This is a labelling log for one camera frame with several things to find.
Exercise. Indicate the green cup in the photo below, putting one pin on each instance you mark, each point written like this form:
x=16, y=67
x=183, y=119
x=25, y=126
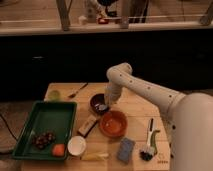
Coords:
x=54, y=95

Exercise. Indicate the orange bowl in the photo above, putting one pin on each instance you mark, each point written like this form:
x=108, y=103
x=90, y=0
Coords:
x=113, y=124

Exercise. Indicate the small white towel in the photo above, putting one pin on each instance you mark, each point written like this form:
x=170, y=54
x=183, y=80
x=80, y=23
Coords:
x=101, y=107

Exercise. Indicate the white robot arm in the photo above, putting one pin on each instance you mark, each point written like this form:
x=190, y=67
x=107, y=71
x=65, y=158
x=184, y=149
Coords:
x=191, y=117

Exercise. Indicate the red object on shelf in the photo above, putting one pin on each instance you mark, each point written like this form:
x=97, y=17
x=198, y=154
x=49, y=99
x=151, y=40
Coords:
x=102, y=21

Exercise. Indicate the green plastic tray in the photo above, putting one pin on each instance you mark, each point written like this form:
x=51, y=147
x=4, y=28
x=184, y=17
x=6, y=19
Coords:
x=46, y=117

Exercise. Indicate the yellow banana toy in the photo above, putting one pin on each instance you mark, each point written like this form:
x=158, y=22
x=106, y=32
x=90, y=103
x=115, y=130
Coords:
x=95, y=156

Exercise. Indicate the dark purple bowl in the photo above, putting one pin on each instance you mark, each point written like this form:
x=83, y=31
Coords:
x=95, y=100

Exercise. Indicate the white dish brush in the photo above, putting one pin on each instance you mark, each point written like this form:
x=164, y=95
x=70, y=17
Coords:
x=149, y=150

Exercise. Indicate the dark grape bunch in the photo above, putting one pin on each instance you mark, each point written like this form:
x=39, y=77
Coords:
x=41, y=141

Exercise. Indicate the blue sponge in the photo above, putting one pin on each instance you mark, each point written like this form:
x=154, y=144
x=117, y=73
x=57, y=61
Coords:
x=125, y=150

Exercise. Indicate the orange fruit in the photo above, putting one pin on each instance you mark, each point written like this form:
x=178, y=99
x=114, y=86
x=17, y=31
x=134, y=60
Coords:
x=58, y=150

